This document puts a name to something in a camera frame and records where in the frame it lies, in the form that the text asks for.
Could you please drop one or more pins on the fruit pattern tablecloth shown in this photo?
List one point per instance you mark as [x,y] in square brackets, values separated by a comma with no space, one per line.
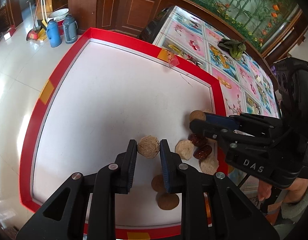
[245,87]

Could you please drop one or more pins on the broom and dustpan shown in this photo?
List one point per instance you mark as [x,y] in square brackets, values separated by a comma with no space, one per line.
[37,33]

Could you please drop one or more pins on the red date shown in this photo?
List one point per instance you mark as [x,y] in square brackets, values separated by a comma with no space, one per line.
[198,140]
[202,152]

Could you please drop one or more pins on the green bok choy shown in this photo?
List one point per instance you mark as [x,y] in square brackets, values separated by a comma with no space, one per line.
[233,47]

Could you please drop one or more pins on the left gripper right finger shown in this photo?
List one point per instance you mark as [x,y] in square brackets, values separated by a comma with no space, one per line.
[171,174]

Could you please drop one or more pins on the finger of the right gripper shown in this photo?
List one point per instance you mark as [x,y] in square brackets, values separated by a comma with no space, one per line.
[219,134]
[224,121]

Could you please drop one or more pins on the red white tray box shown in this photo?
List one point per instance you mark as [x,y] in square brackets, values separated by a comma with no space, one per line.
[107,89]

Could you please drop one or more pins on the brown longan large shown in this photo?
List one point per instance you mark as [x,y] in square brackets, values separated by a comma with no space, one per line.
[167,201]

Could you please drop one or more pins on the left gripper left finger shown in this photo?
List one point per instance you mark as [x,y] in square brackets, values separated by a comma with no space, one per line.
[126,162]

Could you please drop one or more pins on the beige round cake piece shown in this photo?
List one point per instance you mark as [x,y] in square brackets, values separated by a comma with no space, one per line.
[184,149]

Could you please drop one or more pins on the grey blue thermos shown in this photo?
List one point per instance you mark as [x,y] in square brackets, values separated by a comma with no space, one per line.
[70,29]

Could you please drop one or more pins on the flower mural panel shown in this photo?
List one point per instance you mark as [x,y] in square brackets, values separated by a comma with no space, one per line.
[259,21]

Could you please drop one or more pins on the orange tangerine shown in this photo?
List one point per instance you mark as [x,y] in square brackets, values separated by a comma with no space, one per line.
[207,206]

